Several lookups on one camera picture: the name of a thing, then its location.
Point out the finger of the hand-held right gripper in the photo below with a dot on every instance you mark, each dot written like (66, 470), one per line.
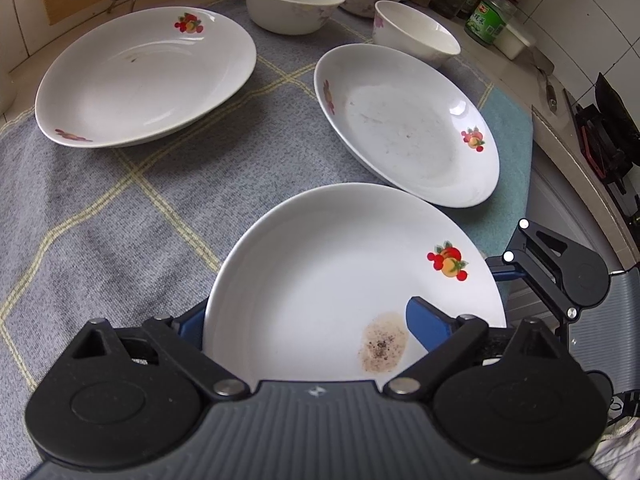
(507, 275)

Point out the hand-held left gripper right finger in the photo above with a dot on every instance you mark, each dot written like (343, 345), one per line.
(430, 322)

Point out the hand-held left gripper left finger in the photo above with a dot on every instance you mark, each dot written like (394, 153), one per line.
(192, 327)

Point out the stained white fruit print plate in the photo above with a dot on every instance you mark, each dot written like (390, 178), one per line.
(325, 270)

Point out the large white bowl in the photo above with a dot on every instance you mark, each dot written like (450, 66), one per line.
(290, 5)

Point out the teal cloth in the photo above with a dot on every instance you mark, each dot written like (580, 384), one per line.
(505, 160)

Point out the grey checked mat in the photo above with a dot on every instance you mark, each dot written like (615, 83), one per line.
(125, 220)

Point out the black gas stove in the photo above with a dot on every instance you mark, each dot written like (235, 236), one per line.
(600, 135)

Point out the white clothing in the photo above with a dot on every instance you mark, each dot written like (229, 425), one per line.
(622, 450)

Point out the metal spatula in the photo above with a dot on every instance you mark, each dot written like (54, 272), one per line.
(537, 60)

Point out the small white container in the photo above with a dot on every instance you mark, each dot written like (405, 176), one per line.
(515, 40)

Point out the green olive jar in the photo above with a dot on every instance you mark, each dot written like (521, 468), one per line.
(490, 20)

